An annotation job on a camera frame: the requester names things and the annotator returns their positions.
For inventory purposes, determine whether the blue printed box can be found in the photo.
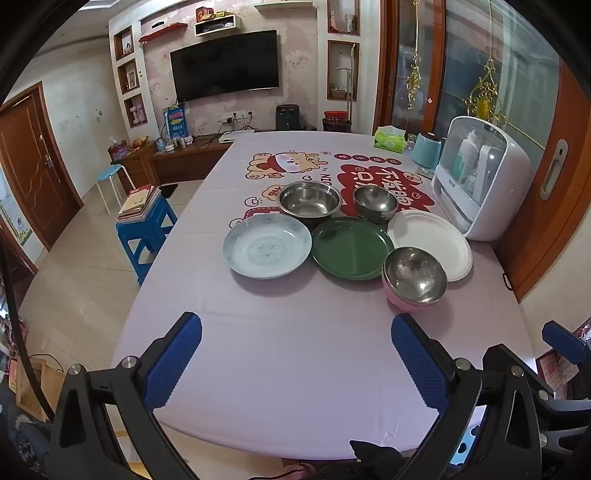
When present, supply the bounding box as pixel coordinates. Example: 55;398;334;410
163;105;186;145

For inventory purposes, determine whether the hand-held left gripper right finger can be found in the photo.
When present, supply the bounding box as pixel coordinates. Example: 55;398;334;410
390;313;543;480

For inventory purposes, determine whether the wall poster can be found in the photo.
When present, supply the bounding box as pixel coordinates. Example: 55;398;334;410
0;185;33;247

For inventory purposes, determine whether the teal canister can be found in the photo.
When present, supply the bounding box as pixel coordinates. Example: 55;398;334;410
411;132;445;171

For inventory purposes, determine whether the blue-white ceramic plate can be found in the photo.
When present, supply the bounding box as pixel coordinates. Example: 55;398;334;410
223;213;313;280

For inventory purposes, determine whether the gold door ornament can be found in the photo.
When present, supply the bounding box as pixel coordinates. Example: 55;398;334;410
464;60;509;121
405;0;424;109

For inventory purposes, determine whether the large steel bowl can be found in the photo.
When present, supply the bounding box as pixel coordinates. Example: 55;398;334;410
278;181;342;229

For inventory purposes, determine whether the red wall shelf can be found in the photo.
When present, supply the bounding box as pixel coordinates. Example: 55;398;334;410
139;21;188;43

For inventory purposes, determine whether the black television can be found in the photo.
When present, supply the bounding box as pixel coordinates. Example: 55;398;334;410
170;30;281;103

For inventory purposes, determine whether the green plate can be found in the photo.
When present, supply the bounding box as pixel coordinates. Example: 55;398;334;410
311;217;395;281

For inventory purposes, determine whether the small steel bowl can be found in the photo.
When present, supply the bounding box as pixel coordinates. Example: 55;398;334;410
353;185;399;223

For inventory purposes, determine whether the stack of books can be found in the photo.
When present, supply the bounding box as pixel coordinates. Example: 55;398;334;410
117;184;162;221

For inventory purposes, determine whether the white plate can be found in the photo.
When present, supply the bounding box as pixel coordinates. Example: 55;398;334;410
387;211;474;282

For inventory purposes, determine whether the white sterilizer cabinet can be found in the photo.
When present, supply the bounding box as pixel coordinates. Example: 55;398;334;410
431;115;533;241

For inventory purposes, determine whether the red basket with bottles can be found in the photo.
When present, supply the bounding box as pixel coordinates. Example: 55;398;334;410
323;111;352;134

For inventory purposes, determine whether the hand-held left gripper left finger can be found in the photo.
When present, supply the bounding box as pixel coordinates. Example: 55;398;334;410
48;311;204;480

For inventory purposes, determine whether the pink steel bowl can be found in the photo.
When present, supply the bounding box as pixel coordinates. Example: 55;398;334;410
382;246;448;311

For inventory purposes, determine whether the wooden TV cabinet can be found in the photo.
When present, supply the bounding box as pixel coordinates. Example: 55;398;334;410
111;134;234;185

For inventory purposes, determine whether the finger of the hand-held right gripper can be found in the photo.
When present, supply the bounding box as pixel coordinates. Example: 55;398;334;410
524;320;591;416

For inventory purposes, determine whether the dark air fryer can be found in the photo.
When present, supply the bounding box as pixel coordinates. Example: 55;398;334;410
276;104;301;131

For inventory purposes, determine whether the dark cloth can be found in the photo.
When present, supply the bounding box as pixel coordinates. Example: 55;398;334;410
348;438;416;480

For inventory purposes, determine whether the black cable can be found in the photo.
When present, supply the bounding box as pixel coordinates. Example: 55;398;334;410
0;240;61;421

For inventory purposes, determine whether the round blue-seat stool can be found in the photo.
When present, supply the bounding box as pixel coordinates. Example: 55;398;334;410
96;164;137;217

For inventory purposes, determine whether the green tissue pack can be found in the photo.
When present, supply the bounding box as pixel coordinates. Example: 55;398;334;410
373;126;407;153

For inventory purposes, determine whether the metal door handle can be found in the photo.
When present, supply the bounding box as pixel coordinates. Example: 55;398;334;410
540;138;568;200

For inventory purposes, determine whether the wooden room door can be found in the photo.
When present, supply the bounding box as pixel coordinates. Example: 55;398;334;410
0;82;84;252

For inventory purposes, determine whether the wooden crate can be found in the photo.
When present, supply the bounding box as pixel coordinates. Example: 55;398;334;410
16;355;65;423

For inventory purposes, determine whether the blue plastic stool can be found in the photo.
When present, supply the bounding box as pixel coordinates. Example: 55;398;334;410
115;196;178;287

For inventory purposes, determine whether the white wall shelf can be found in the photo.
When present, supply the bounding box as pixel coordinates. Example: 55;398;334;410
194;14;237;37

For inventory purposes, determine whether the wooden sliding door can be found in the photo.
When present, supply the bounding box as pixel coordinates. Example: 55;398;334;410
496;60;591;303

